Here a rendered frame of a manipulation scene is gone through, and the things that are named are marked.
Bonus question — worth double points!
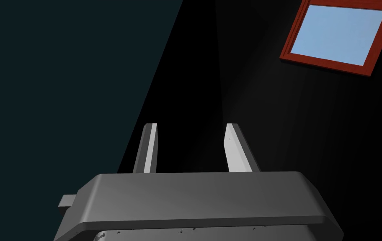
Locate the red-framed window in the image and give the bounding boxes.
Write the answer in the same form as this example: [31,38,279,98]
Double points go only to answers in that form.
[279,0,382,77]

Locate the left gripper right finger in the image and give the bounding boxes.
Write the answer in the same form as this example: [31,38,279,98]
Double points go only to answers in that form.
[223,123,261,173]

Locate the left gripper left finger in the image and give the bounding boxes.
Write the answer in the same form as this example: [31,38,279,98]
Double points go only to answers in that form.
[132,123,158,174]

